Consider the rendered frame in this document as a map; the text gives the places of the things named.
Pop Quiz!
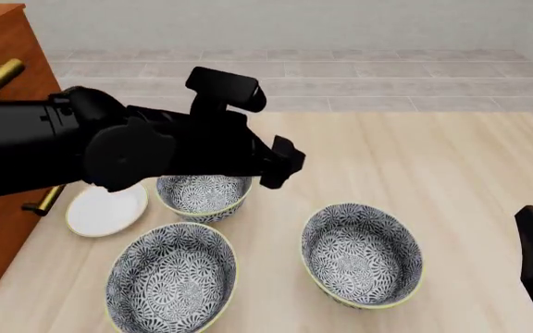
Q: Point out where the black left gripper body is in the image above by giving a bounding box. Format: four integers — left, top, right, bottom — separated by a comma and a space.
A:
222, 111, 277, 178

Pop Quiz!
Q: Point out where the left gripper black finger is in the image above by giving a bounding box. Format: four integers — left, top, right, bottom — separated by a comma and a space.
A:
259, 161, 292, 191
271, 135, 307, 172

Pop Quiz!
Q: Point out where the patterned black and white bowl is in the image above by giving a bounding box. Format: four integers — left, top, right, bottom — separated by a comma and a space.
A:
155, 174, 254, 224
300, 203, 425, 311
105, 222, 241, 333

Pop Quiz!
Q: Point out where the white plate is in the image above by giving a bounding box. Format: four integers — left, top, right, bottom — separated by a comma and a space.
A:
65, 180, 150, 239

